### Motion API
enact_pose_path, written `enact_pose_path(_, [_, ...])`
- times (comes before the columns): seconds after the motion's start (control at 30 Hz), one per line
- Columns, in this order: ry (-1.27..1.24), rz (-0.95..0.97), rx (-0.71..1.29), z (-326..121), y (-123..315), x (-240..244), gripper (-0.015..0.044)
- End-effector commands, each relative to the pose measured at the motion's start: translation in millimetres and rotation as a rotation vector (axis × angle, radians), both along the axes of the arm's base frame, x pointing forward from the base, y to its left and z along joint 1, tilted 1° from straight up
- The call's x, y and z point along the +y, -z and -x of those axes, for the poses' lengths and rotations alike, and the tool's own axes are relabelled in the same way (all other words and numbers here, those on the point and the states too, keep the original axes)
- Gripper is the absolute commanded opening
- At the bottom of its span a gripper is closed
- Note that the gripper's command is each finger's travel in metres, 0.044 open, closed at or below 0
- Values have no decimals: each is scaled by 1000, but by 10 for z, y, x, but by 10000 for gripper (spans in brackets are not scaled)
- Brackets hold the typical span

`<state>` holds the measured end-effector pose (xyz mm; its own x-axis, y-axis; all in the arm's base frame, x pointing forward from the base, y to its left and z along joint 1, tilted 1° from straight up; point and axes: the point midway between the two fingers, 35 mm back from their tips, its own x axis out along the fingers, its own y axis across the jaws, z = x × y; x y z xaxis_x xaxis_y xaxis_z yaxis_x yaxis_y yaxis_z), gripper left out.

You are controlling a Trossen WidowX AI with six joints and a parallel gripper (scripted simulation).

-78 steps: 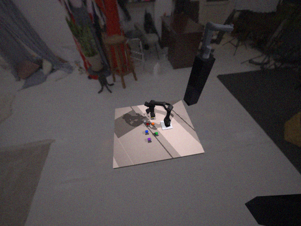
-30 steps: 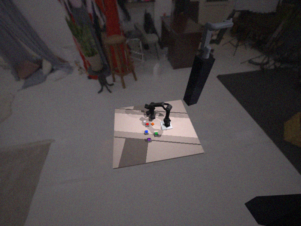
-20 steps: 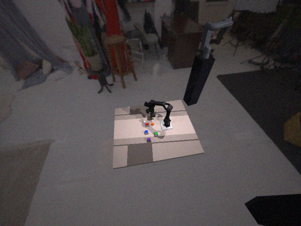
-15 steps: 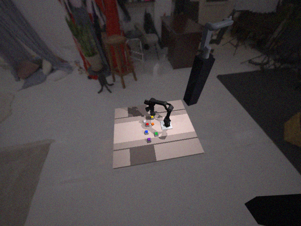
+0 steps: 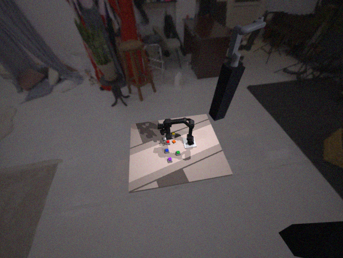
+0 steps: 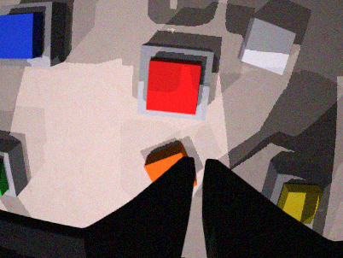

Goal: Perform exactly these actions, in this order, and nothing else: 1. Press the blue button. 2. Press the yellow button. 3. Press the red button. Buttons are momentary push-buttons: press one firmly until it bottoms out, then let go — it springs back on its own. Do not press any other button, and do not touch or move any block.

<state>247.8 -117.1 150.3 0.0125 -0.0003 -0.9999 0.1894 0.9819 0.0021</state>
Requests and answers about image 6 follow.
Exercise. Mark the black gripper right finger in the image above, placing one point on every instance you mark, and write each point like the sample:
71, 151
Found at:
239, 222

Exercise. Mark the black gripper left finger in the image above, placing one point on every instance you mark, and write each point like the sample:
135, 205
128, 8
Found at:
152, 225

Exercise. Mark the yellow button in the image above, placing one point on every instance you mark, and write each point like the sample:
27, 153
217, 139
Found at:
295, 187

